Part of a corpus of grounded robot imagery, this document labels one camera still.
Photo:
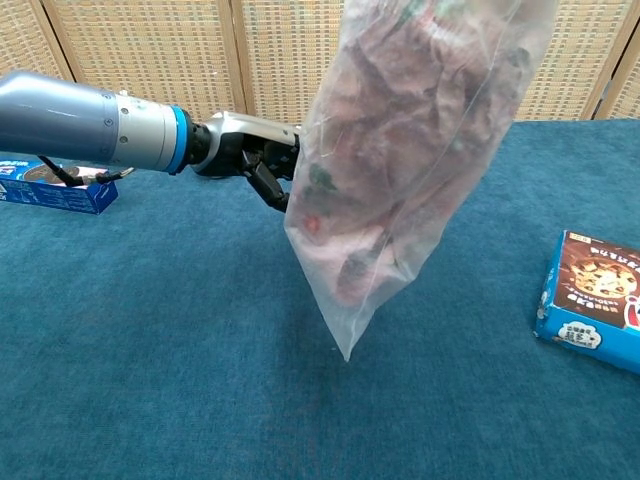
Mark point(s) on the translucent white zip bag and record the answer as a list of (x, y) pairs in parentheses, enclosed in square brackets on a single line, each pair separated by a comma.
[(350, 330)]

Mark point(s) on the blue sandwich cookie box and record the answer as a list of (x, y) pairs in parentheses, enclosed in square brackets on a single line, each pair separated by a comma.
[(50, 195)]

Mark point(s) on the blue table cloth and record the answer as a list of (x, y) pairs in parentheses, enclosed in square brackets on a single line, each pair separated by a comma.
[(200, 350)]

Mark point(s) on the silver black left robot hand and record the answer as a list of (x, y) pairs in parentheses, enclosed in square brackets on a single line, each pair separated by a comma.
[(235, 140)]

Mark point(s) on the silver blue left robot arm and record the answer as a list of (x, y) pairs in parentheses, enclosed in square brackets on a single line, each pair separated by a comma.
[(75, 120)]

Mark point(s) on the wicker wooden folding screen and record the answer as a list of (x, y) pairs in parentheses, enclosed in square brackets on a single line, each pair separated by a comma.
[(175, 55)]

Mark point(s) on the blue chocolate chip cookie box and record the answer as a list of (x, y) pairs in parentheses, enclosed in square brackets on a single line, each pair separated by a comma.
[(595, 295)]

